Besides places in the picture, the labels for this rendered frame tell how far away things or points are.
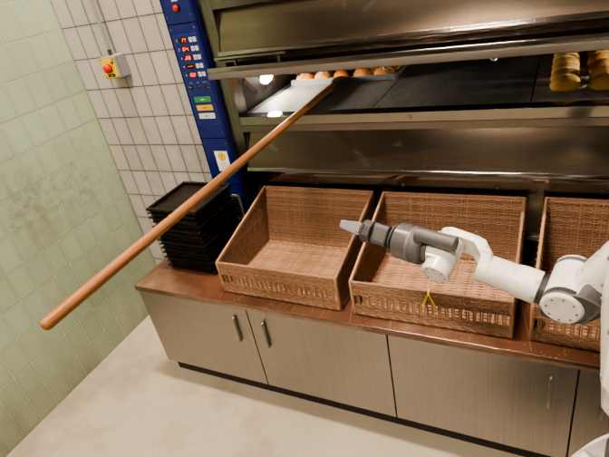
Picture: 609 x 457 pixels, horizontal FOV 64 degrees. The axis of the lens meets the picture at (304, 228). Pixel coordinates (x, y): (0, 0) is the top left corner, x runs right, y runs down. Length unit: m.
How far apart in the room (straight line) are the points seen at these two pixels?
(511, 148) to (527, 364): 0.75
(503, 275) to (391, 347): 0.81
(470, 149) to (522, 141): 0.18
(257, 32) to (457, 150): 0.91
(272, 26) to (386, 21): 0.46
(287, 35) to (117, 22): 0.87
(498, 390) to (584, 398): 0.25
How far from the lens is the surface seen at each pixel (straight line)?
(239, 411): 2.42
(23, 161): 2.60
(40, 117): 2.66
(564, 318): 1.09
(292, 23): 2.01
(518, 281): 1.11
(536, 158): 1.93
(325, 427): 2.26
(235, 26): 2.15
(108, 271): 1.26
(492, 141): 1.93
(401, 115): 1.94
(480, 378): 1.83
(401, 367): 1.90
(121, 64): 2.53
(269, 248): 2.31
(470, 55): 1.68
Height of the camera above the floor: 1.78
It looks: 29 degrees down
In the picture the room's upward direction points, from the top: 12 degrees counter-clockwise
